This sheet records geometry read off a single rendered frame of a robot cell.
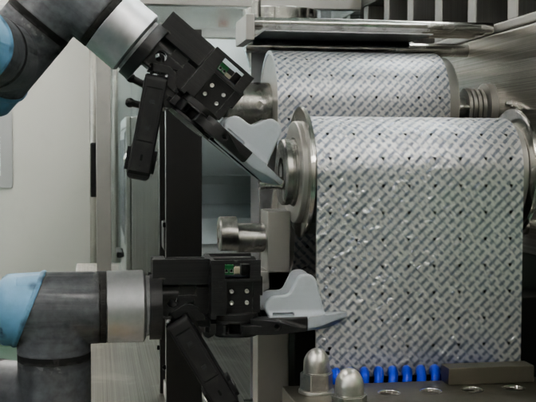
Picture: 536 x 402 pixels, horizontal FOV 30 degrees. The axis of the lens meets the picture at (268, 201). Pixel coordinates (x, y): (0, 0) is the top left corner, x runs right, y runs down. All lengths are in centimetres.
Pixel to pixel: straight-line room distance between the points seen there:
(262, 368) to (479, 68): 59
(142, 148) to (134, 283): 15
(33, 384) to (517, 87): 74
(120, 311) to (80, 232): 561
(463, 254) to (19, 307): 48
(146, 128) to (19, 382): 29
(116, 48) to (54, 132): 556
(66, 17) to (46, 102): 555
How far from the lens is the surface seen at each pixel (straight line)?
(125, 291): 103
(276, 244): 114
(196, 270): 105
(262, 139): 108
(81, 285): 103
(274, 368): 117
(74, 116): 662
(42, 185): 662
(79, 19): 107
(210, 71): 107
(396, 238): 110
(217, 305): 104
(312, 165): 106
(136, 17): 107
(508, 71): 141
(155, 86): 107
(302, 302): 106
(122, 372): 172
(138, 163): 107
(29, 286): 104
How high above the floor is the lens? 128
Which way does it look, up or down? 3 degrees down
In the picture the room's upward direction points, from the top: straight up
